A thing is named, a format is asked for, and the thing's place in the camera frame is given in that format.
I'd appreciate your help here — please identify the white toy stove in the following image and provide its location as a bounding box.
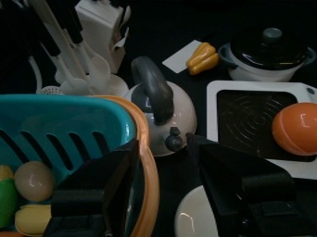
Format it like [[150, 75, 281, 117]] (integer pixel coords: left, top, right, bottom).
[[206, 80, 317, 181]]

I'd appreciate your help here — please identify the yellow toy bell pepper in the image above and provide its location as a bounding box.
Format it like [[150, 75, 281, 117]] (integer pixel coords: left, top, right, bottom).
[[185, 42, 221, 76]]

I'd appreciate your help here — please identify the white utensil rack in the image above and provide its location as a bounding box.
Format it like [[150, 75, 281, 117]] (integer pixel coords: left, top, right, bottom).
[[27, 0, 91, 81]]

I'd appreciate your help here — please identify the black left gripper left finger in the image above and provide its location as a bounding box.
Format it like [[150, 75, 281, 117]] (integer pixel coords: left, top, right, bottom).
[[42, 139, 142, 237]]

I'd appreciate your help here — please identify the white toy turner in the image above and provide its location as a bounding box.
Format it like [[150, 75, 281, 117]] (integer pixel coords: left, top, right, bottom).
[[104, 73, 130, 97]]

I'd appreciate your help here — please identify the black pot lid grey knob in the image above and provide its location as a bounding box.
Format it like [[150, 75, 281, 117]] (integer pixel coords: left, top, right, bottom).
[[229, 27, 309, 71]]

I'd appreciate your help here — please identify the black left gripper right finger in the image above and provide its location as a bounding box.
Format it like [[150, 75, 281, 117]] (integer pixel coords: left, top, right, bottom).
[[186, 132, 317, 237]]

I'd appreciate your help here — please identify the white toy spoon black handle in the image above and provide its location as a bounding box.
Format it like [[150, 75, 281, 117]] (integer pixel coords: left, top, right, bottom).
[[66, 18, 111, 94]]

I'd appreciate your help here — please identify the beige toy egg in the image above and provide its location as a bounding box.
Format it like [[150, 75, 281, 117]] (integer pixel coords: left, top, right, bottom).
[[13, 160, 56, 203]]

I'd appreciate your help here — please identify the green yellow toy corn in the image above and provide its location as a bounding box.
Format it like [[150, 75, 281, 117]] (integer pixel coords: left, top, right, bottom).
[[0, 165, 20, 230]]

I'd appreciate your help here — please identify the white toy knife block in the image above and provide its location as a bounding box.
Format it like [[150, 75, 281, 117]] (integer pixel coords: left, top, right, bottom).
[[75, 0, 133, 73]]

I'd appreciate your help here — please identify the pale yellow toy food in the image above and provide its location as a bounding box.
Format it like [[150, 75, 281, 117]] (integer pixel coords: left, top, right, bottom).
[[15, 203, 54, 237]]

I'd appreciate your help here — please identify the white toy ladle black handle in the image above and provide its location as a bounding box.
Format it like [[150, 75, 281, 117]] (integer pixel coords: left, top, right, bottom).
[[39, 33, 91, 95]]

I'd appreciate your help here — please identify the white flat card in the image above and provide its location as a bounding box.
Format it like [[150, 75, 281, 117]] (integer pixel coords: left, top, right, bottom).
[[161, 39, 203, 74]]

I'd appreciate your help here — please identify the teal basket with orange rim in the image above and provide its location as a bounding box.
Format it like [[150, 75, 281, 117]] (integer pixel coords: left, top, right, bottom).
[[0, 94, 161, 237]]

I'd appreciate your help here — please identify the orange toy egg-shaped fruit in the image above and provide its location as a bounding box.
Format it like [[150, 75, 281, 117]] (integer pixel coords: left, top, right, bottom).
[[272, 102, 317, 156]]

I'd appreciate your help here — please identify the white plate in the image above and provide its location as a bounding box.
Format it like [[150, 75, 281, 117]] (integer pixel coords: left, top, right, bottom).
[[174, 184, 221, 237]]

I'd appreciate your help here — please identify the white toy skimmer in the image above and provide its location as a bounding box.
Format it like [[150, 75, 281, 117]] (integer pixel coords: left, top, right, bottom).
[[36, 85, 66, 96]]

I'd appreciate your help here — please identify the white toy pot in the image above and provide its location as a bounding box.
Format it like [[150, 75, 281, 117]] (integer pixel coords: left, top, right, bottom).
[[217, 42, 317, 82]]

